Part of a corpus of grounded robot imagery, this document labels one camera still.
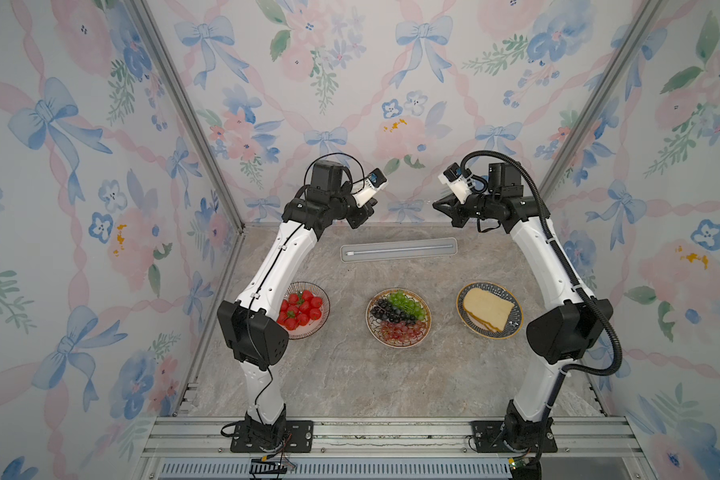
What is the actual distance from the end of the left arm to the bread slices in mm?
481

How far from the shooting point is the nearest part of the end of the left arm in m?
0.66

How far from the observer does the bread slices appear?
0.92m
